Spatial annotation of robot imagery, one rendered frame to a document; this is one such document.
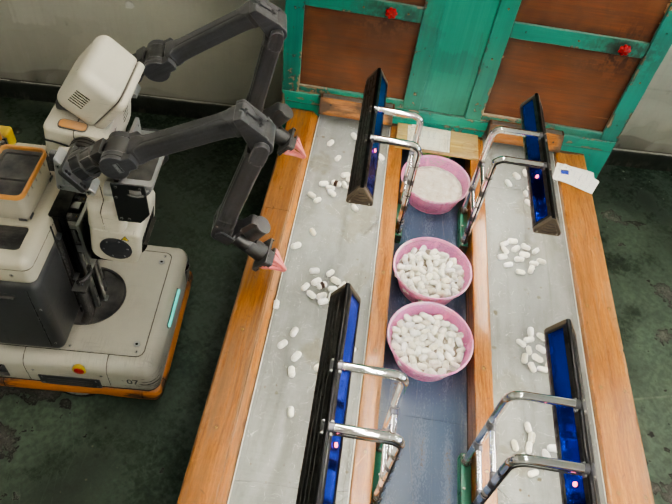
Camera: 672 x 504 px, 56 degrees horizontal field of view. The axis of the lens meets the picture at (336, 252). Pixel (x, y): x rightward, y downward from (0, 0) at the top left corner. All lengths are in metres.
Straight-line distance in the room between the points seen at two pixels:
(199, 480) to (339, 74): 1.58
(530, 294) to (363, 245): 0.58
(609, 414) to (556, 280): 0.50
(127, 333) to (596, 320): 1.67
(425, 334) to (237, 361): 0.58
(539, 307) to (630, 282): 1.38
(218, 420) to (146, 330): 0.84
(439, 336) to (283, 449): 0.60
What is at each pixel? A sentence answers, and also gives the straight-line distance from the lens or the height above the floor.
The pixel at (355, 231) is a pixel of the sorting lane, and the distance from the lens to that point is 2.20.
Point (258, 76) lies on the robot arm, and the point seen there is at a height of 1.21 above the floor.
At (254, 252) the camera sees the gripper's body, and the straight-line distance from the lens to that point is 1.89.
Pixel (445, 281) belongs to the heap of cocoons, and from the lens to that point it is 2.12.
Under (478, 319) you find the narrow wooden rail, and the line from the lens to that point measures 2.04.
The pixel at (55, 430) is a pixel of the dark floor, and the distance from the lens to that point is 2.70.
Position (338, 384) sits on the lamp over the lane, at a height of 1.10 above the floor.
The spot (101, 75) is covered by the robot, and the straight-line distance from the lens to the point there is 1.78.
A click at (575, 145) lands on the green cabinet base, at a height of 0.80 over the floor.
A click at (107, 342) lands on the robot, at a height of 0.28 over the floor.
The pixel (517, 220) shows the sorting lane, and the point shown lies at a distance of 2.41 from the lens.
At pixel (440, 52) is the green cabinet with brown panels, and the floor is 1.11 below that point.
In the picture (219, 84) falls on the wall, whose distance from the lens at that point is 3.66.
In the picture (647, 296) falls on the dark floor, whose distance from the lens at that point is 3.49.
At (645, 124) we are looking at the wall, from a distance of 4.01.
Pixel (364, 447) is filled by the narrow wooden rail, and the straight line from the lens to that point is 1.75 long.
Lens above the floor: 2.36
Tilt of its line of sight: 49 degrees down
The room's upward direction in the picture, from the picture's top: 9 degrees clockwise
